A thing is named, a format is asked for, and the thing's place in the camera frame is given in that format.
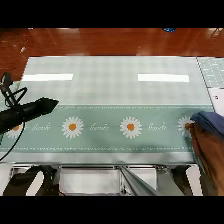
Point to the silver frame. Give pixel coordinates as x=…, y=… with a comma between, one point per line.
x=134, y=184

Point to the brown garment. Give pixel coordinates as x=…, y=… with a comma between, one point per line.
x=208, y=153

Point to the blue shirt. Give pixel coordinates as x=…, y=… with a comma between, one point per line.
x=208, y=120

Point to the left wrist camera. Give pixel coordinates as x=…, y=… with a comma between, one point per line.
x=5, y=80

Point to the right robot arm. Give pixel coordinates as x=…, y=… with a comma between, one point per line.
x=181, y=180

